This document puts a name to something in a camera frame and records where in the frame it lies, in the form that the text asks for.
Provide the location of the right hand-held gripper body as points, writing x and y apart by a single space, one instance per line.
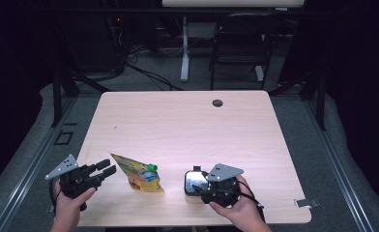
223 191

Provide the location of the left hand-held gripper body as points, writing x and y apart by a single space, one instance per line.
76 182

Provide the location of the yellow snack pouch green cap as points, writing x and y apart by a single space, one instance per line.
140 175

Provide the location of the person's right hand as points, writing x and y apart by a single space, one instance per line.
242 209

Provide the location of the person's left hand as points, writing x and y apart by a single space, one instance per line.
70 208

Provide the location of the round black table grommet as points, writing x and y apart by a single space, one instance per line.
217 103

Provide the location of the black metal stand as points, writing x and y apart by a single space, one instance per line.
57 96
320 103

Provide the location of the grey tape piece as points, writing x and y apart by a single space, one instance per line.
306 203

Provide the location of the white desk foot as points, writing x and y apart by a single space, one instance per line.
259 73

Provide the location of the white desk leg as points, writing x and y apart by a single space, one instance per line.
185 54

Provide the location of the dark computer tower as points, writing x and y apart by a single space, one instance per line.
91 42

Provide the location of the black folding chair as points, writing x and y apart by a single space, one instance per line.
242 48

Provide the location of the black horizontal bar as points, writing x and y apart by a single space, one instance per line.
113 11

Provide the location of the aluminium floor rail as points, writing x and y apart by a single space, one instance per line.
26 180
335 161

